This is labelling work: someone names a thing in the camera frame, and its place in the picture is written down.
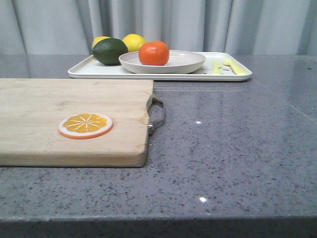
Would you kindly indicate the wooden cutting board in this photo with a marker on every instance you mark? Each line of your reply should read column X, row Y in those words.
column 32, row 109

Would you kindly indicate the yellow plastic knife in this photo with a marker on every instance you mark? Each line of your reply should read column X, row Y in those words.
column 216, row 70

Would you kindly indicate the cream round plate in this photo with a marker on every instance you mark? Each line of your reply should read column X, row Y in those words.
column 180, row 62

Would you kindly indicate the metal cutting board handle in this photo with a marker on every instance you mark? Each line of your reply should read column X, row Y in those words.
column 157, row 114

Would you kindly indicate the yellow lemon left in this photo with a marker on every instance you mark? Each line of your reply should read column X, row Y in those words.
column 99, row 38

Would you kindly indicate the yellow lemon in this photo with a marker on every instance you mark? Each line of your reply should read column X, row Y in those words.
column 134, row 42
column 99, row 38

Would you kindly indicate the white rectangular tray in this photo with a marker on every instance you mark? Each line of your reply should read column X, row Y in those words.
column 92, row 68

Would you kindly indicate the orange slice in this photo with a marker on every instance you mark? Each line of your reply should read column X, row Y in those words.
column 85, row 125

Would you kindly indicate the yellow plastic fork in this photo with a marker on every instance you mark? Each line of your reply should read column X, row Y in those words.
column 237, row 69

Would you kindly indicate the grey curtain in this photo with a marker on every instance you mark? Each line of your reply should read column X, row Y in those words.
column 251, row 27

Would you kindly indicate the yellow lemon right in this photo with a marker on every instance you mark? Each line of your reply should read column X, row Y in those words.
column 134, row 42

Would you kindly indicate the green lime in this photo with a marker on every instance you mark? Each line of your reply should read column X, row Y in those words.
column 108, row 51

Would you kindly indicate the orange tangerine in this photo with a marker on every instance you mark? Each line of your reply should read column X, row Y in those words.
column 154, row 53

